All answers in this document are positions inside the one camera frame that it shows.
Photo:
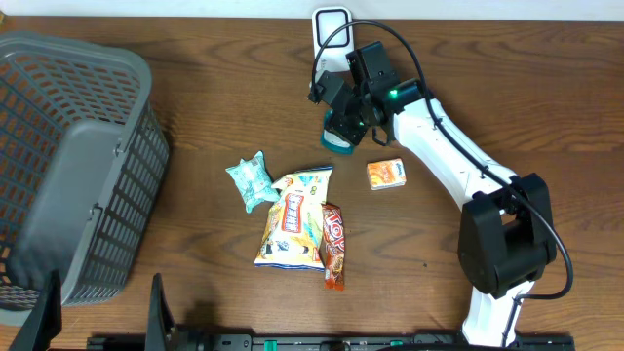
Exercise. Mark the teal mouthwash bottle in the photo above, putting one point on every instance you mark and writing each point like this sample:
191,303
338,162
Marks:
333,142

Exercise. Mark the yellow chips bag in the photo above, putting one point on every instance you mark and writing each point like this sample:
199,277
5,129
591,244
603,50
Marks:
294,229

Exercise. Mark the red Top chocolate bar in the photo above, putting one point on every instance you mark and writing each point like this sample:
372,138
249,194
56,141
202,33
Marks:
334,246

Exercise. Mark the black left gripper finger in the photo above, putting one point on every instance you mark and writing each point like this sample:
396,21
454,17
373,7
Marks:
161,334
44,322

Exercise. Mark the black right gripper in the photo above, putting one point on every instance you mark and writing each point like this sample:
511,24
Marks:
337,125

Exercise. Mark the orange tissue pack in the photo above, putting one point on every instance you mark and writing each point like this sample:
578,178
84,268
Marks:
386,174

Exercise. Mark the white barcode scanner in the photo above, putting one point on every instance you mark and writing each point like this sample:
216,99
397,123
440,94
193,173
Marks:
325,21

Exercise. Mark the teal snack packet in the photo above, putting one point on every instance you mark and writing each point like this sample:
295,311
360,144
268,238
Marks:
253,182

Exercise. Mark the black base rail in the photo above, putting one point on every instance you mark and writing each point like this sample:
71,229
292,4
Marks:
245,342

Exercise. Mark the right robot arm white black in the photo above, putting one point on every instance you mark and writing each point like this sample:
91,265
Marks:
506,232

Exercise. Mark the grey plastic shopping basket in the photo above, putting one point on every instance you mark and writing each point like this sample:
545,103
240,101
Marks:
82,161

